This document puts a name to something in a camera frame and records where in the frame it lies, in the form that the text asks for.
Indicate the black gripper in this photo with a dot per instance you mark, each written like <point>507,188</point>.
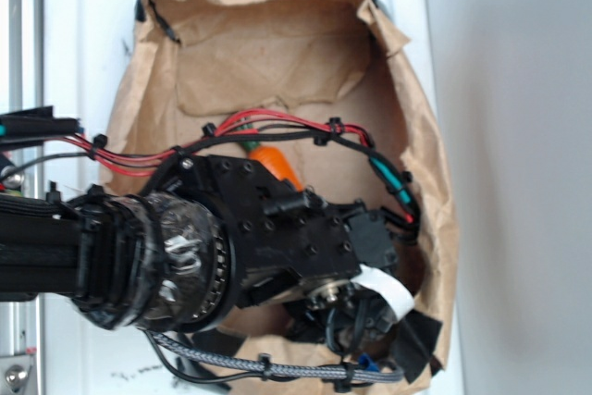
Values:
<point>361,314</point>

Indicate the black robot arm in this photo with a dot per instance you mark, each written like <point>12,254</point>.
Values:
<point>212,242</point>

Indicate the orange toy carrot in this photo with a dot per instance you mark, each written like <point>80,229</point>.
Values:
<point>274,161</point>

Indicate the brown paper bag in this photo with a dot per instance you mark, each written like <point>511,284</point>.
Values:
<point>195,61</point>

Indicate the aluminium frame rail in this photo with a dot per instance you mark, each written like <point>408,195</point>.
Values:
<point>21,87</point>

